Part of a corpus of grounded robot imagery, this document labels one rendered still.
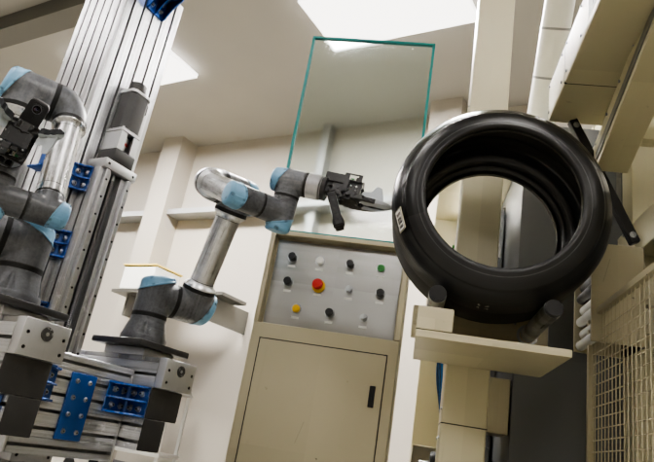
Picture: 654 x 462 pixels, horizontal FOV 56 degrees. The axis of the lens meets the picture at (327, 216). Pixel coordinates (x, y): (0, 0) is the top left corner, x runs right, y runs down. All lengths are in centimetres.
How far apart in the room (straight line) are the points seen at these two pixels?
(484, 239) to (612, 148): 47
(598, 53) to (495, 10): 66
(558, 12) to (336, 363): 166
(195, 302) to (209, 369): 423
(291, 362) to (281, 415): 19
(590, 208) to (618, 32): 48
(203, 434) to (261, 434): 400
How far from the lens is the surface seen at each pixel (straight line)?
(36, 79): 196
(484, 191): 210
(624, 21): 184
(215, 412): 623
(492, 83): 230
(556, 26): 280
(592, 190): 173
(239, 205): 173
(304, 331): 232
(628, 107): 195
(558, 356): 160
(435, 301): 158
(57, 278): 204
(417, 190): 166
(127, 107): 223
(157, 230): 711
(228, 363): 625
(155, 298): 212
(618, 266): 202
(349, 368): 227
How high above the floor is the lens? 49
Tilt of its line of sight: 21 degrees up
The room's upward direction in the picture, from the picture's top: 10 degrees clockwise
